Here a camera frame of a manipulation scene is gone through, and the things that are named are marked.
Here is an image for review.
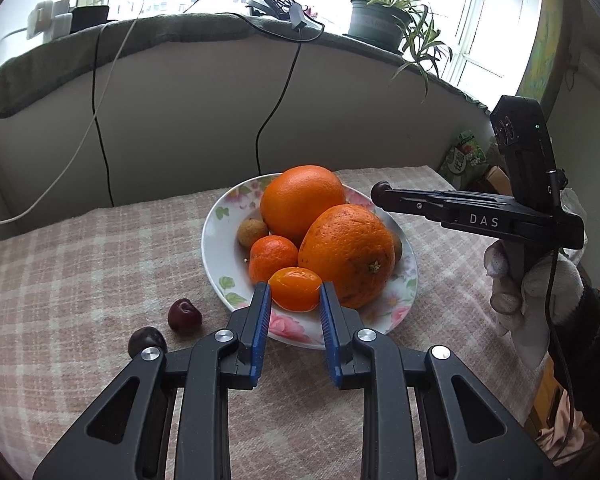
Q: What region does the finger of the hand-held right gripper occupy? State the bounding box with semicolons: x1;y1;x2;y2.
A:
379;185;460;223

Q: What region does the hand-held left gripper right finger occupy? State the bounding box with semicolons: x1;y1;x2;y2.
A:
318;281;556;480

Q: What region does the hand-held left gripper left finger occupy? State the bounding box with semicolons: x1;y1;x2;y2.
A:
32;281;273;480

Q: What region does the small light orange mandarin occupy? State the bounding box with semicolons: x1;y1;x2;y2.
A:
269;266;324;312

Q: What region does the deep orange mandarin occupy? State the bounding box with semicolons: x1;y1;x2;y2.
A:
248;235;300;285

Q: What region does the white floral plate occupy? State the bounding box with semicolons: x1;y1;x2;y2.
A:
201;173;420;350

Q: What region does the large speckled orange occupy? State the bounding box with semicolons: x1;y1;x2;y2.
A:
297;204;396;310

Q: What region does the person's right forearm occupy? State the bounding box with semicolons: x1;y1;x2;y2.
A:
550;275;600;436

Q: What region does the person's right hand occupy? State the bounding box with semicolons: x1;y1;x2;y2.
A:
484;187;589;372

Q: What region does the cardboard box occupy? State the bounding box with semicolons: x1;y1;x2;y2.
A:
482;165;512;196

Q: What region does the green packet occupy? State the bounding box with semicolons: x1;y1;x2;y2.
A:
439;130;488;181

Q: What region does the smooth round orange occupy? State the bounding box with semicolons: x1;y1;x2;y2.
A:
260;165;347;248

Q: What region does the yellow patterned curtain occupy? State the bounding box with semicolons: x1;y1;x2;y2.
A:
517;0;572;106

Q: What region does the potted spider plant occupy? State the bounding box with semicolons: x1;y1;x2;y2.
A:
312;0;453;106

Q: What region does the black power adapter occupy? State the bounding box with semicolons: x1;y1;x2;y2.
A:
286;2;310;29

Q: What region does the grey-green sill cloth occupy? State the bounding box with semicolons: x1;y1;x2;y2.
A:
0;12;491;121

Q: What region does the black box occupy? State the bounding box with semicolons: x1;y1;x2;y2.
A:
70;5;111;35

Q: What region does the white power adapter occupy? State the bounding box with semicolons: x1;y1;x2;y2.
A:
27;0;73;40

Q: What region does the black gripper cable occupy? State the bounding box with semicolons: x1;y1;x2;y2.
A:
547;250;578;466

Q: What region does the white window frame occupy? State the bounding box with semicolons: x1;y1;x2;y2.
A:
80;0;546;91

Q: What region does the white cable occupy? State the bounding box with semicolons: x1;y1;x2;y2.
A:
0;0;141;228

